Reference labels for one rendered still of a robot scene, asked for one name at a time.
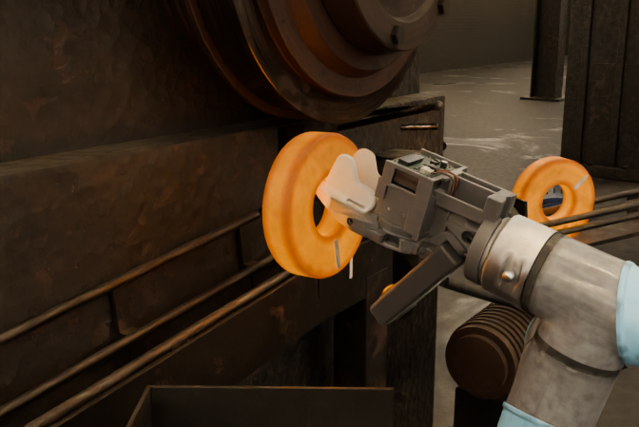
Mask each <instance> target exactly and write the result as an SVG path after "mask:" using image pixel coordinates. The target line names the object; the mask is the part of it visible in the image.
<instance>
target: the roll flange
mask: <svg viewBox="0 0 639 427"><path fill-rule="evenodd" d="M160 1H161V4H162V6H163V9H164V11H165V15H166V17H167V19H168V21H169V23H170V25H171V27H172V28H173V30H174V32H175V33H176V35H177V37H178V38H179V40H180V41H181V43H182V44H183V46H184V48H185V49H186V50H187V52H188V53H189V54H190V55H191V56H192V58H193V59H194V60H195V61H196V62H197V63H198V64H199V65H200V66H201V67H202V68H203V69H205V70H206V71H207V72H208V73H210V74H211V75H212V76H214V77H215V78H217V79H218V80H220V81H222V82H224V83H226V84H228V85H229V86H230V87H231V88H232V89H233V90H234V91H235V92H236V93H237V94H238V95H239V96H240V97H241V98H243V99H244V101H245V102H247V103H248V104H250V105H251V106H253V107H255V108H257V109H258V110H260V111H262V112H265V113H267V114H270V115H272V116H276V117H280V118H284V119H294V120H301V119H309V118H306V117H304V116H302V115H300V114H298V113H297V112H293V111H287V110H283V109H280V108H277V107H273V106H271V105H269V104H267V103H266V102H265V101H263V100H261V99H260V98H258V97H257V96H256V95H254V94H253V93H252V92H251V91H250V90H249V89H247V88H246V87H245V86H244V85H243V84H242V83H241V82H240V80H239V79H238V78H237V77H236V76H235V75H234V73H233V72H232V71H231V70H230V68H229V67H228V65H227V64H226V62H225V61H224V59H223V58H222V57H221V55H220V53H219V52H218V50H217V48H216V46H215V44H214V42H213V40H212V38H211V36H210V34H209V32H208V30H207V27H206V25H205V22H204V20H203V17H202V14H201V11H200V8H199V5H198V2H197V0H160Z"/></svg>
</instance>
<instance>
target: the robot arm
mask: <svg viewBox="0 0 639 427"><path fill-rule="evenodd" d="M431 157H433V158H434V159H431ZM440 161H441V162H440ZM447 164H449V165H452V166H453V167H450V166H448V165H447ZM467 170H468V167H467V166H465V165H461V164H458V163H456V162H454V161H451V160H449V159H446V158H444V157H442V156H439V155H437V154H434V153H433V152H431V151H428V150H426V149H423V148H422V149H421V150H420V153H417V152H415V153H412V154H409V155H406V156H403V157H400V158H397V159H394V160H391V161H389V160H386V162H385V166H384V169H383V173H382V176H380V175H379V174H378V169H377V163H376V157H375V154H374V153H373V152H372V151H370V150H369V149H366V148H362V149H360V150H358V151H357V152H356V154H355V156H354V157H353V158H352V157H351V156H350V155H348V154H341V155H339V156H338V157H337V159H336V161H335V163H334V165H333V167H332V169H331V171H330V173H329V175H328V177H326V178H325V179H324V180H323V181H322V182H321V183H320V185H319V187H318V189H317V191H316V194H317V196H318V197H319V199H320V200H321V202H322V203H323V204H324V205H325V207H326V208H327V209H328V210H329V213H330V214H331V215H332V216H334V217H335V218H336V219H337V220H338V221H339V222H340V223H342V224H343V225H344V226H345V227H347V228H348V229H350V230H351V231H353V232H355V233H357V234H359V235H360V236H362V237H365V238H367V239H370V240H372V241H374V242H376V243H378V244H381V245H383V246H385V247H387V248H389V249H392V250H395V251H397V252H399V253H403V254H414V255H419V257H420V258H422V259H424V258H425V259H424V260H423V261H422V262H421V263H419V264H418V265H417V266H416V267H415V268H414V269H413V270H411V271H410V272H409V273H408V274H407V275H406V276H405V277H403V278H402V279H401V280H400V281H399V282H394V283H391V284H389V285H387V286H386V287H385V288H384V289H383V290H382V292H381V294H380V297H379V299H378V300H377V301H376V302H375V303H374V304H372V305H371V307H370V311H371V313H372V314H373V315H374V317H375V318H376V319H377V321H378V322H379V323H380V325H382V326H386V325H388V324H389V323H391V322H392V321H393V320H403V319H406V318H408V317H409V316H410V315H412V313H413V312H414V310H415V308H416V303H417V302H418V301H420V300H421V299H422V298H423V297H425V296H426V295H427V294H428V293H429V292H431V291H432V290H433V289H434V288H435V287H437V286H438V285H439V284H440V283H441V282H443V281H444V280H445V279H446V278H448V277H449V276H450V275H451V274H452V273H454V272H455V271H456V270H457V268H459V267H460V266H461V265H462V264H463V263H465V264H464V276H465V278H466V279H467V280H469V281H472V282H474V283H476V284H478V285H482V288H483V289H484V290H486V291H488V292H490V293H492V294H494V295H496V296H498V297H499V298H501V299H503V300H505V301H508V302H510V303H512V304H514V305H515V306H517V307H519V308H521V309H522V310H524V311H526V312H528V313H530V314H532V315H534V316H535V317H534V318H533V319H532V321H531V323H530V324H529V326H528V329H527V331H526V335H525V342H524V349H523V352H522V355H521V358H520V361H519V365H518V368H517V372H516V376H515V379H514V382H513V387H512V389H511V392H510V393H509V395H508V398H507V400H506V401H504V402H503V404H502V405H503V411H502V413H501V416H500V419H499V421H498V424H497V427H595V425H596V423H597V421H598V419H599V417H600V415H601V413H602V410H603V408H604V406H605V404H606V402H607V399H608V397H609V395H610V391H611V389H612V387H613V385H614V382H615V381H616V379H617V377H618V375H619V373H620V371H621V370H624V369H627V368H630V367H632V366H636V367H639V266H637V265H636V264H635V263H634V262H630V261H626V262H625V261H623V260H621V259H618V258H616V257H614V256H612V255H610V254H608V253H605V252H603V251H601V250H599V249H596V248H594V247H592V246H589V245H587V244H585V243H581V242H579V241H577V240H575V239H573V238H570V237H568V236H565V235H563V234H561V233H559V232H558V231H556V230H553V229H551V228H549V227H547V226H545V225H543V224H541V223H537V222H535V221H533V220H530V219H528V218H526V217H523V216H521V215H516V216H514V215H513V214H511V213H512V210H513V205H514V202H515V199H516V196H517V194H515V193H512V192H511V191H508V190H506V189H504V188H501V187H499V186H497V185H494V184H490V183H488V182H486V181H483V180H481V179H479V178H476V177H475V176H472V175H470V174H468V173H467Z"/></svg>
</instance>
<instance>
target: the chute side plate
mask: <svg viewBox="0 0 639 427"><path fill-rule="evenodd" d="M386 267H388V285H389V284H391V283H392V280H393V250H392V249H389V248H387V247H385V246H383V245H381V244H378V243H376V242H374V241H372V240H370V239H369V240H367V241H364V242H362V243H360V244H359V246H358V249H357V251H356V253H355V255H354V256H353V278H351V279H350V262H348V263H347V265H346V266H345V267H344V268H343V269H341V270H340V271H339V272H338V273H337V274H335V275H333V276H331V277H328V278H324V279H315V278H310V277H305V276H301V275H295V276H293V277H292V278H290V279H289V280H287V281H285V282H283V283H281V284H280V285H278V286H277V287H275V288H273V289H272V290H270V291H269V292H267V293H265V294H264V295H262V296H261V297H259V298H257V299H256V300H254V301H252V302H250V303H249V304H247V305H246V306H245V307H243V308H242V309H240V310H238V311H237V312H235V313H234V314H232V315H230V316H229V317H227V318H225V319H224V320H222V321H220V322H218V323H217V324H215V325H214V326H212V327H210V328H209V329H207V330H206V331H204V332H202V333H201V334H200V335H199V336H197V337H195V338H194V339H192V340H190V341H189V342H187V343H185V344H184V345H182V346H180V347H179V348H177V349H176V350H174V351H172V352H171V353H169V354H167V355H166V356H164V357H162V358H161V359H159V360H157V361H155V362H154V363H152V364H151V365H149V366H147V367H146V368H145V369H144V370H142V371H140V372H139V373H137V374H135V375H134V376H132V377H131V378H128V379H127V380H125V381H124V382H122V383H120V384H119V385H117V386H116V387H114V388H112V389H111V390H109V391H108V392H106V393H104V394H103V395H101V396H99V397H98V398H96V399H95V400H93V401H92V402H90V403H89V404H87V405H85V406H84V407H82V408H81V409H79V410H77V411H76V412H74V413H72V414H71V415H69V416H68V417H65V418H64V419H62V420H61V421H59V422H57V423H56V424H54V425H53V426H51V427H126V426H127V424H128V422H129V420H130V418H131V416H132V414H133V412H134V410H135V408H136V406H137V404H138V402H139V400H140V398H141V396H142V394H143V392H144V390H145V388H146V386H147V385H198V386H235V385H236V384H238V383H239V382H240V381H242V380H243V379H245V378H246V377H248V376H249V375H250V374H252V373H253V372H254V371H256V370H257V369H259V368H260V367H261V366H263V365H264V364H265V363H266V362H268V361H269V360H271V359H272V358H273V357H275V356H276V355H277V354H278V353H280V352H281V351H283V350H284V349H285V348H287V347H288V346H289V345H291V344H292V343H293V342H295V341H296V340H298V339H299V338H301V337H302V336H303V335H305V334H306V333H308V332H309V331H310V330H312V329H313V328H314V327H316V326H317V325H318V324H320V323H321V322H323V321H325V320H328V319H330V318H331V317H333V316H335V315H336V314H338V313H339V312H341V311H343V310H345V309H347V308H348V307H350V306H352V305H354V304H356V303H358V302H359V301H362V300H364V299H366V279H367V277H369V276H371V275H373V274H375V273H377V272H378V271H380V270H382V269H384V268H386Z"/></svg>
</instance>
